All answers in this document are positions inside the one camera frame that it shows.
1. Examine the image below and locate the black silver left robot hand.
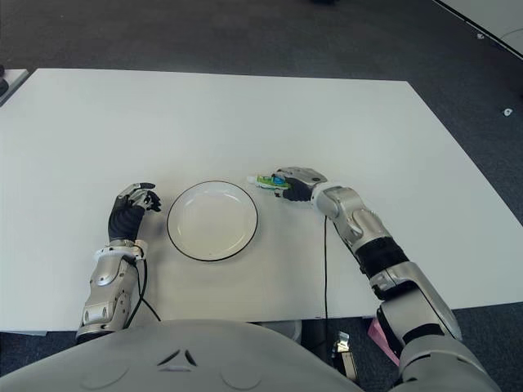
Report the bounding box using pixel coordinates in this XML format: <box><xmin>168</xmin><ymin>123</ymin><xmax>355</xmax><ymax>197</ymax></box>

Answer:
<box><xmin>108</xmin><ymin>182</ymin><xmax>162</xmax><ymax>243</ymax></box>

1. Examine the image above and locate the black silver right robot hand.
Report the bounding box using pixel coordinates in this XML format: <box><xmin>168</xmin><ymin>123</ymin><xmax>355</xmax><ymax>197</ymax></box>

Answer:
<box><xmin>269</xmin><ymin>166</ymin><xmax>329</xmax><ymax>203</ymax></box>

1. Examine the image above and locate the green white toothpaste tube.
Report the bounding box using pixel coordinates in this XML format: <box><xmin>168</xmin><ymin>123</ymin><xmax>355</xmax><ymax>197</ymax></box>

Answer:
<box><xmin>247</xmin><ymin>173</ymin><xmax>292</xmax><ymax>194</ymax></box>

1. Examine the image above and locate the white plate black rim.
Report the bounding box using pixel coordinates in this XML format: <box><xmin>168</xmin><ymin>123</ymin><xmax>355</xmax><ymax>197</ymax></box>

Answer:
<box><xmin>166</xmin><ymin>180</ymin><xmax>260</xmax><ymax>261</ymax></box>

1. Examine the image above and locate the grey robot torso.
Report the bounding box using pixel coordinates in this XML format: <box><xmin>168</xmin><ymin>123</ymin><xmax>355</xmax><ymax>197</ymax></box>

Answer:
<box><xmin>0</xmin><ymin>319</ymin><xmax>365</xmax><ymax>392</ymax></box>

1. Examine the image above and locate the light grey side table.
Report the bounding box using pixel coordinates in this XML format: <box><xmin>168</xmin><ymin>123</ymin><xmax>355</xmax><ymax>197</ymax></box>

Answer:
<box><xmin>0</xmin><ymin>69</ymin><xmax>29</xmax><ymax>108</ymax></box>

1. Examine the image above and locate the pink cardboard box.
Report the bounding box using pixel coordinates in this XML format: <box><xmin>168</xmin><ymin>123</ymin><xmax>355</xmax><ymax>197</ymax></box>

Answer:
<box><xmin>367</xmin><ymin>318</ymin><xmax>402</xmax><ymax>367</ymax></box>

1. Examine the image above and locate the white neighbouring desk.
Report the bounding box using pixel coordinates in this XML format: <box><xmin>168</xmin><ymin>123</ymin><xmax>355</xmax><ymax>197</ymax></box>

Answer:
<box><xmin>431</xmin><ymin>0</ymin><xmax>523</xmax><ymax>55</ymax></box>

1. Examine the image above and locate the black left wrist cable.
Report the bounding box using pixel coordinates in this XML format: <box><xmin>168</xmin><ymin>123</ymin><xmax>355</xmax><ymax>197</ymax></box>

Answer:
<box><xmin>121</xmin><ymin>253</ymin><xmax>162</xmax><ymax>323</ymax></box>

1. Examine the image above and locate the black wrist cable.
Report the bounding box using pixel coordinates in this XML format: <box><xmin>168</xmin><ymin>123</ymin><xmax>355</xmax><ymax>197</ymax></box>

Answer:
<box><xmin>322</xmin><ymin>215</ymin><xmax>330</xmax><ymax>320</ymax></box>
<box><xmin>121</xmin><ymin>253</ymin><xmax>162</xmax><ymax>323</ymax></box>

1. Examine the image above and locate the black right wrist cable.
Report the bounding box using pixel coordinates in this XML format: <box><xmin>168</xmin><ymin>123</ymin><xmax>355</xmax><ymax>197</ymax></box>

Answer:
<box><xmin>322</xmin><ymin>215</ymin><xmax>330</xmax><ymax>320</ymax></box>

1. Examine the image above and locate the silver metal bracket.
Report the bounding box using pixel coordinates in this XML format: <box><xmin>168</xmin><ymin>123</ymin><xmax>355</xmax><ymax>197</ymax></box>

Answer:
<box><xmin>332</xmin><ymin>331</ymin><xmax>359</xmax><ymax>383</ymax></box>

